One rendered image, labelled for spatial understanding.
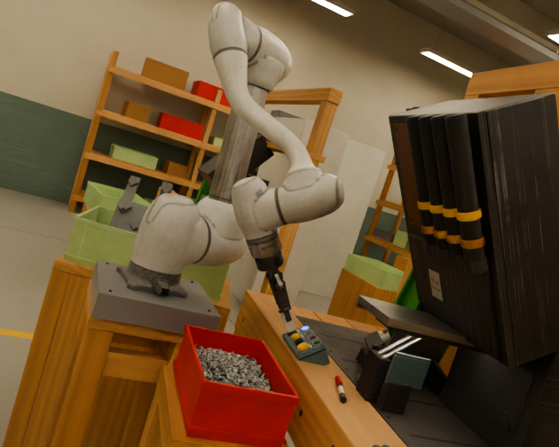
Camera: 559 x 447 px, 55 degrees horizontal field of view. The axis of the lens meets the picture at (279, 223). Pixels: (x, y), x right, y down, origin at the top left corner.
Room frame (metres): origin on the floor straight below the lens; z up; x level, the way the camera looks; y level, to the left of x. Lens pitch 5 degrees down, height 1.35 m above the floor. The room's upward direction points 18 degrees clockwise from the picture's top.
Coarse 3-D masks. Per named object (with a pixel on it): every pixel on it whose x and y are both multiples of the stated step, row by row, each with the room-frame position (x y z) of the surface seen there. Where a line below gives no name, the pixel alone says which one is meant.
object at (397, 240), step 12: (396, 168) 8.39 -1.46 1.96; (384, 192) 8.56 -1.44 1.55; (384, 204) 8.37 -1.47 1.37; (396, 204) 8.19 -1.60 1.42; (372, 228) 8.55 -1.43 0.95; (396, 228) 8.74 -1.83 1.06; (372, 240) 8.37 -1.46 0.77; (384, 240) 8.17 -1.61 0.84; (396, 240) 7.97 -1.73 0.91; (384, 252) 8.79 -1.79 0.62; (396, 252) 7.77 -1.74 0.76; (408, 252) 7.60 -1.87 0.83
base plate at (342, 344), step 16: (304, 320) 1.77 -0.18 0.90; (320, 336) 1.65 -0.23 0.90; (336, 336) 1.70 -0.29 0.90; (352, 336) 1.77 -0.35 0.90; (336, 352) 1.53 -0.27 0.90; (352, 352) 1.58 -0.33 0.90; (352, 368) 1.43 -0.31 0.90; (384, 384) 1.39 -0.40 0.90; (416, 400) 1.34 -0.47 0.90; (432, 400) 1.38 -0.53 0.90; (384, 416) 1.17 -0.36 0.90; (400, 416) 1.20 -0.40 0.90; (416, 416) 1.23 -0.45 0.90; (432, 416) 1.26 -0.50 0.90; (448, 416) 1.30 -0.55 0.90; (400, 432) 1.11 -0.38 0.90; (416, 432) 1.14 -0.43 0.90; (432, 432) 1.17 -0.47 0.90; (448, 432) 1.20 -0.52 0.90; (464, 432) 1.23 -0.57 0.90
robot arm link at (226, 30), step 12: (216, 12) 1.59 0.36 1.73; (228, 12) 1.58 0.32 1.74; (240, 12) 1.62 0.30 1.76; (216, 24) 1.57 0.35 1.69; (228, 24) 1.56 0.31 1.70; (240, 24) 1.59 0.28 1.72; (252, 24) 1.63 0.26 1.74; (216, 36) 1.56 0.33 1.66; (228, 36) 1.55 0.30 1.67; (240, 36) 1.56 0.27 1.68; (252, 36) 1.61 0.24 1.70; (216, 48) 1.55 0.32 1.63; (240, 48) 1.55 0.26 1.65; (252, 48) 1.62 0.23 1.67
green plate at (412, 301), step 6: (408, 276) 1.41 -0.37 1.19; (408, 282) 1.41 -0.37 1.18; (414, 282) 1.40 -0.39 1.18; (402, 288) 1.42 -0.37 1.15; (408, 288) 1.41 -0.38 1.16; (414, 288) 1.39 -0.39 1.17; (402, 294) 1.42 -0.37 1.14; (408, 294) 1.41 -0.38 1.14; (414, 294) 1.38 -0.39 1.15; (396, 300) 1.43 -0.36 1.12; (402, 300) 1.42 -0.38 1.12; (408, 300) 1.40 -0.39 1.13; (414, 300) 1.37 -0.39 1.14; (408, 306) 1.39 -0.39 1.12; (414, 306) 1.36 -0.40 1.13; (420, 306) 1.35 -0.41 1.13
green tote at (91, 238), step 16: (96, 208) 2.31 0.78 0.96; (80, 224) 1.98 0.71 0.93; (96, 224) 1.99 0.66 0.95; (80, 240) 1.99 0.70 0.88; (96, 240) 2.00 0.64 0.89; (112, 240) 2.00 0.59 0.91; (128, 240) 2.01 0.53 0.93; (80, 256) 1.99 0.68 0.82; (96, 256) 2.00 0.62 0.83; (112, 256) 2.01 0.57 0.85; (128, 256) 2.02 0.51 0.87; (192, 272) 2.05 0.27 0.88; (208, 272) 2.06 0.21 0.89; (224, 272) 2.07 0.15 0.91; (208, 288) 2.07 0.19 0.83
